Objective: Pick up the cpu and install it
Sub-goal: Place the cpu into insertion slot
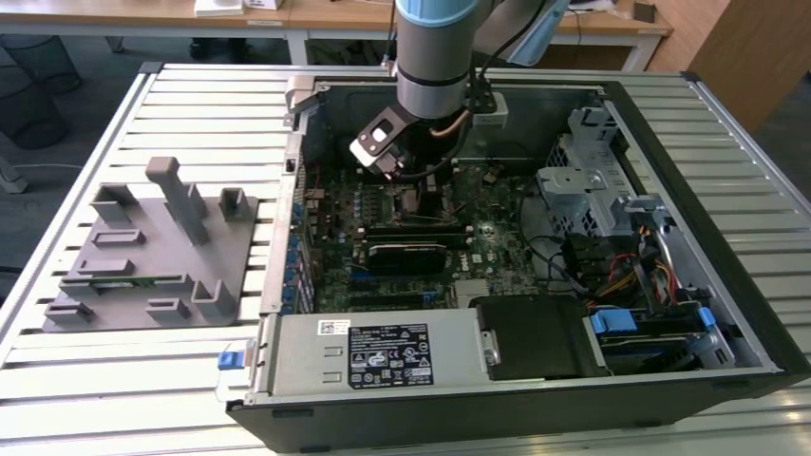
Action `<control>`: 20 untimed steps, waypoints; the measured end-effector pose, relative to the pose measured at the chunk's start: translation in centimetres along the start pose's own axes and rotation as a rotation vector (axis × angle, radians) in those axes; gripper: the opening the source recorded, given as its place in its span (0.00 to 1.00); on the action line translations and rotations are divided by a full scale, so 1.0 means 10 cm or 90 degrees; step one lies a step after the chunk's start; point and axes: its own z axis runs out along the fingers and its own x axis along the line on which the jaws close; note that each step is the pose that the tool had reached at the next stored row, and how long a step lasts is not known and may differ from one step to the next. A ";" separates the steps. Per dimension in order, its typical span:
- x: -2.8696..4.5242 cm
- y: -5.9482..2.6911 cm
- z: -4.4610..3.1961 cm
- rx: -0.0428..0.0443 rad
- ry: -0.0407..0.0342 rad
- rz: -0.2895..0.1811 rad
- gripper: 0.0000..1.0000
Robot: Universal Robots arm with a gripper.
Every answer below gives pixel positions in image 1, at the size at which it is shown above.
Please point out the silver drive cage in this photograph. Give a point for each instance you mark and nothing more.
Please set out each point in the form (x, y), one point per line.
(570, 199)

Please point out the black graphics card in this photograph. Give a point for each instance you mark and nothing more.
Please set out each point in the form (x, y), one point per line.
(406, 259)

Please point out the blue disk carrier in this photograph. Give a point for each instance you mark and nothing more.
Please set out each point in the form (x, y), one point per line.
(611, 325)

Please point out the small white wrist camera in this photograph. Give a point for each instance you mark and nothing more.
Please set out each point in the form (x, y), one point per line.
(491, 111)

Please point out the small silver chipset heatsink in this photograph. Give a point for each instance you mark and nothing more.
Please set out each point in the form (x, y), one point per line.
(474, 290)

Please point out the blue plastic case latch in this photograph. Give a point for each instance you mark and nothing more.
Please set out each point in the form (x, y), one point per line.
(230, 359)

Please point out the green motherboard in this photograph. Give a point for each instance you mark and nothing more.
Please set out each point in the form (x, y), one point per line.
(501, 266)

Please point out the green RAM stick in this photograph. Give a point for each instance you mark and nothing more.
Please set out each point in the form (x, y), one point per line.
(139, 280)

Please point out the white box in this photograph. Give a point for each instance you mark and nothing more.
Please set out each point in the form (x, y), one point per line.
(219, 7)

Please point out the thin metal locking lever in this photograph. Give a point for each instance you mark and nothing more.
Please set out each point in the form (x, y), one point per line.
(425, 217)

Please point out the grey parts rack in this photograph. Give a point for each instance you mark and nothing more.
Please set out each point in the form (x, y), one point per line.
(159, 266)

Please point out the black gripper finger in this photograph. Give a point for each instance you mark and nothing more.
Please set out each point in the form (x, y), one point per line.
(434, 199)

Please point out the silver power supply unit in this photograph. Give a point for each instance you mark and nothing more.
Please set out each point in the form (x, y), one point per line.
(305, 351)

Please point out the CPU socket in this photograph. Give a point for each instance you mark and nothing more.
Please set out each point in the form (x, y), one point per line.
(406, 202)

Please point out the black mesh waste basket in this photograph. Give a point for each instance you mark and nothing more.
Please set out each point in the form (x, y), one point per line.
(45, 62)
(33, 119)

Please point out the small black box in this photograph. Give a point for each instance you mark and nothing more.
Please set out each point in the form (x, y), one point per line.
(645, 12)

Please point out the black open PC case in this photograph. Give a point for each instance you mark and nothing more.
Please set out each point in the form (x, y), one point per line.
(443, 418)

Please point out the blue plastic bay latch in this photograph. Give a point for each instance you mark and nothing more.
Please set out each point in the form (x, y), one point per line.
(705, 320)

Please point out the wooden desk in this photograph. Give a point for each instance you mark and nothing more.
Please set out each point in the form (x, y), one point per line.
(127, 16)

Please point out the black hard disk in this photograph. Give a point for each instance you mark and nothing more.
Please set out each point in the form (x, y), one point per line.
(646, 356)

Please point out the wooden cabinet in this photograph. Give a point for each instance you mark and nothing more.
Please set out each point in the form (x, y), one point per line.
(754, 57)

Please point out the white black-faced wrist camera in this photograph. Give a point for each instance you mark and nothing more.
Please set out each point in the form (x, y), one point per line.
(381, 138)

